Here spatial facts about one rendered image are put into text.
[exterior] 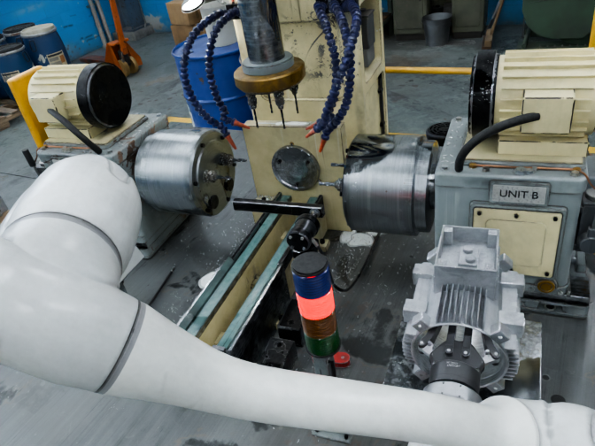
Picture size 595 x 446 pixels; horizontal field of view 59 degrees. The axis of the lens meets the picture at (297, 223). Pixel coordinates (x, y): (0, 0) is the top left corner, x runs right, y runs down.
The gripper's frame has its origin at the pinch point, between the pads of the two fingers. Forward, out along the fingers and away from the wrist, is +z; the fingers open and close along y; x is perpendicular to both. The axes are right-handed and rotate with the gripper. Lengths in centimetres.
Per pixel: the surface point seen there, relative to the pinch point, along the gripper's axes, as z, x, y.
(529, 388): -8.6, 14.2, -11.8
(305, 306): -15.3, -10.1, 23.4
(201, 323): -6, 14, 56
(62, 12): 497, 117, 556
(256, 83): 39, -20, 51
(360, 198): 28.0, 4.0, 26.1
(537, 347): 1.5, 15.6, -13.3
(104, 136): 38, -5, 103
